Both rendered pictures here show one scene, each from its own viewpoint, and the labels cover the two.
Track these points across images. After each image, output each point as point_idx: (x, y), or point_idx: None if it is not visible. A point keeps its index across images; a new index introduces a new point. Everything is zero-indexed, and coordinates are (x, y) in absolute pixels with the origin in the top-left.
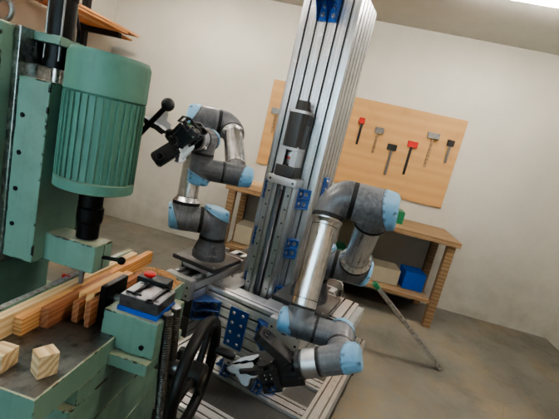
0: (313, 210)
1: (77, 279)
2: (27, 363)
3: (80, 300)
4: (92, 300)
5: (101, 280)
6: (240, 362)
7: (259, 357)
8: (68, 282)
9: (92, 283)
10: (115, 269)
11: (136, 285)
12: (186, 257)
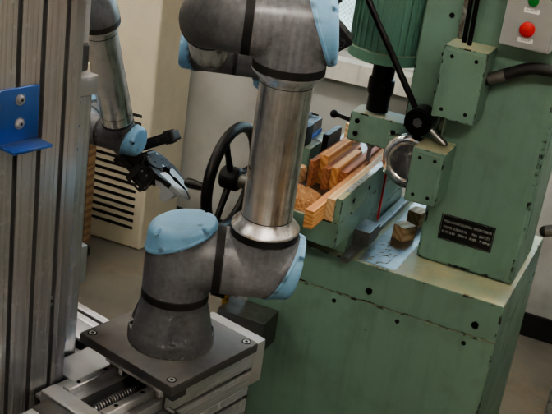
0: (119, 19)
1: (373, 163)
2: (365, 144)
3: (356, 145)
4: (344, 137)
5: (349, 158)
6: (178, 184)
7: (163, 166)
8: (379, 162)
9: (356, 162)
10: (343, 181)
11: (312, 121)
12: (226, 329)
